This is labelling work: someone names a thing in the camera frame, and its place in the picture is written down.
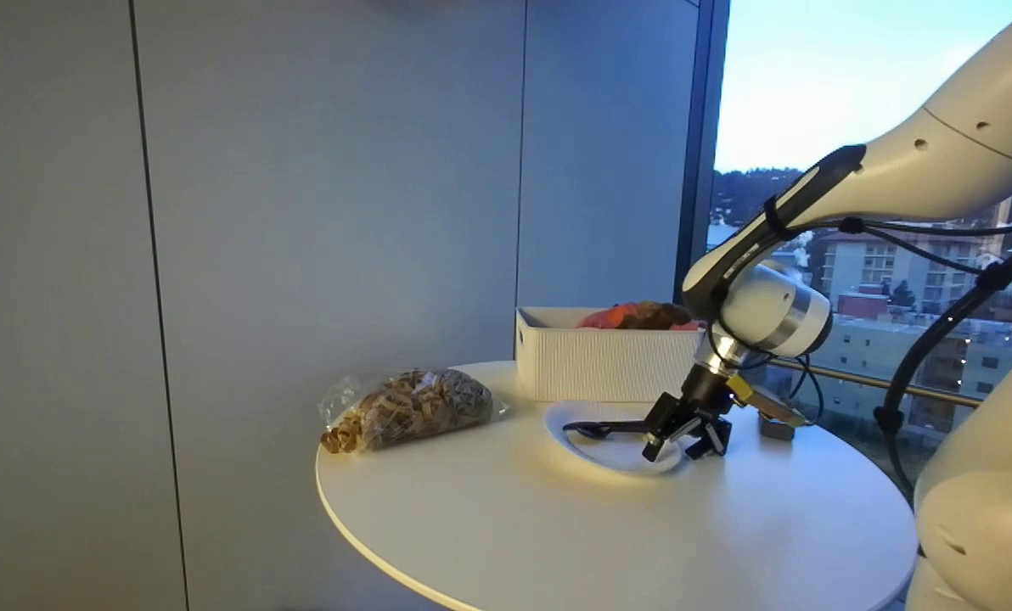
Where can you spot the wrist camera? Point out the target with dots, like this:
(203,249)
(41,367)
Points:
(769,403)

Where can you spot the clear bag of pasta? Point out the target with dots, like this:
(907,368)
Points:
(417,407)

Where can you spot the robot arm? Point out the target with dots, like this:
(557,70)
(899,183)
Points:
(939,161)

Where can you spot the brown fuzzy item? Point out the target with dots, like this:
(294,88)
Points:
(654,316)

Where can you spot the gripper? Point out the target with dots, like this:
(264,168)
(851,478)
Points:
(699,392)

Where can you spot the black spoon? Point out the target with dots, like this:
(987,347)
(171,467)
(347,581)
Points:
(595,428)

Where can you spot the white ribbed basket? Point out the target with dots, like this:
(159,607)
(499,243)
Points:
(599,365)

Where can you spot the small dark grey block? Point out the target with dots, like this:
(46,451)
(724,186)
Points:
(777,429)

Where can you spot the metal railing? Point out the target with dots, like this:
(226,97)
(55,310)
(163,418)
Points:
(854,376)

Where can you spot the window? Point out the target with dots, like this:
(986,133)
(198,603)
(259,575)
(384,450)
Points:
(812,85)

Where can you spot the white plate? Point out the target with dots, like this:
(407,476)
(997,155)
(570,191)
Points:
(616,450)

